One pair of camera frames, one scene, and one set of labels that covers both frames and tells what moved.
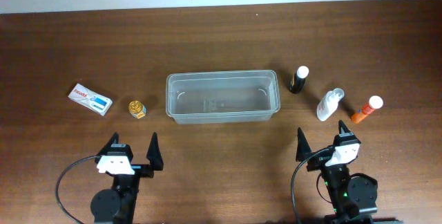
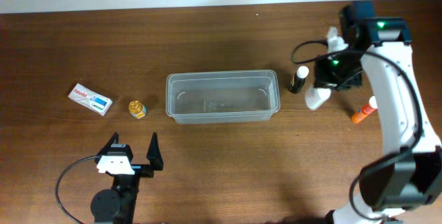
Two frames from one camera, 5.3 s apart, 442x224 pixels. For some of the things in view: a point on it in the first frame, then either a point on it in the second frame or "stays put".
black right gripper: [318, 163] -> [340, 83]
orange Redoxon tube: [375, 102] stays put
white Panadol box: [90, 99] stays put
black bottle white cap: [299, 79] stays put
